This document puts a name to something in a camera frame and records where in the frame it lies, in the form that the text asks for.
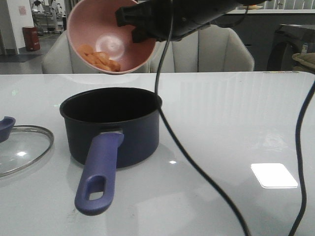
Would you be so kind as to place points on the left grey upholstered chair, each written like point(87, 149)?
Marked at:
point(63, 57)

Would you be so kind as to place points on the fruit plate on counter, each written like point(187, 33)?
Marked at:
point(252, 7)

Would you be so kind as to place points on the pink wall notice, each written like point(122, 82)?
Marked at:
point(22, 10)

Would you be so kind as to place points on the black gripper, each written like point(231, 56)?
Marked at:
point(183, 17)

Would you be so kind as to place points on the orange ham slices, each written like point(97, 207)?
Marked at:
point(99, 59)

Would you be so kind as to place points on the pink bowl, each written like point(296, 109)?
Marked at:
point(92, 27)

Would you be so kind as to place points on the right grey upholstered chair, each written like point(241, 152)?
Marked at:
point(213, 49)

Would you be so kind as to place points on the metal shelving rack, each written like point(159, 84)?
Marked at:
point(49, 16)

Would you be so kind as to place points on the beige cushion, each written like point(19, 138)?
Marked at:
point(304, 62)

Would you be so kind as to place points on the dark grey sideboard counter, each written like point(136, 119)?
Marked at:
point(258, 28)

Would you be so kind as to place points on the dark blue saucepan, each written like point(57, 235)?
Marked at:
point(107, 129)

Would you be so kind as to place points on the grey upholstered chair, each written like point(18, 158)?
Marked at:
point(63, 57)
point(213, 49)

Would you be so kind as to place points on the glass lid with blue knob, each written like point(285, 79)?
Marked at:
point(22, 145)

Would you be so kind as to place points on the black appliance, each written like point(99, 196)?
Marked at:
point(288, 40)

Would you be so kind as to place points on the red bin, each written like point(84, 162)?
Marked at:
point(31, 38)

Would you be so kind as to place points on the coloured sticker strip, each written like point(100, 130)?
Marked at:
point(280, 72)

